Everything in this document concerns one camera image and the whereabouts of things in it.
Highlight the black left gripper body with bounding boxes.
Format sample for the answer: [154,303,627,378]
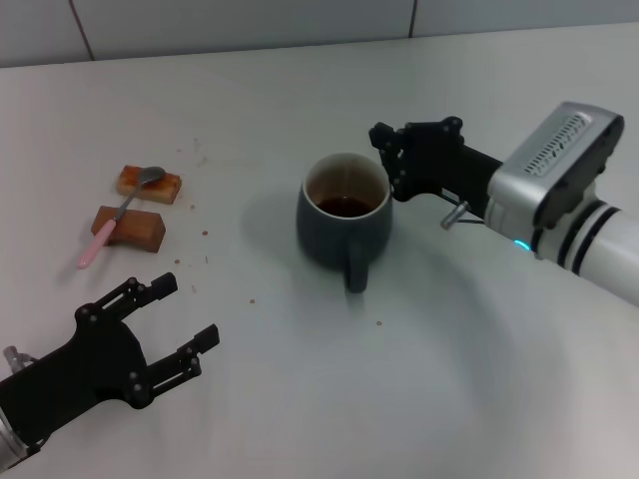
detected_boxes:
[0,304,151,443]

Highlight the grey ceramic cup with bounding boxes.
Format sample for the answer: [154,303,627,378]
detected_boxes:
[296,152,393,294]

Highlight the brown wooden arch block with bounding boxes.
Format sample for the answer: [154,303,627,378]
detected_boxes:
[90,205,167,254]

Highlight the light wooden block red stain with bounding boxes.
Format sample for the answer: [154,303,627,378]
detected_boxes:
[116,165,183,207]

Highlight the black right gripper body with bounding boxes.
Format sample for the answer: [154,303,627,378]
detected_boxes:
[404,117,503,219]

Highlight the silver cable plug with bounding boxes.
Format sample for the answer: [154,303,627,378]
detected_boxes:
[2,345,32,373]
[439,200,488,231]

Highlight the pink handled metal spoon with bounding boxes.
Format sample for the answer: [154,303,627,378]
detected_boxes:
[75,166,167,269]

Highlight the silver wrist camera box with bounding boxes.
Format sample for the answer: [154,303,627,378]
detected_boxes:
[487,101,626,232]

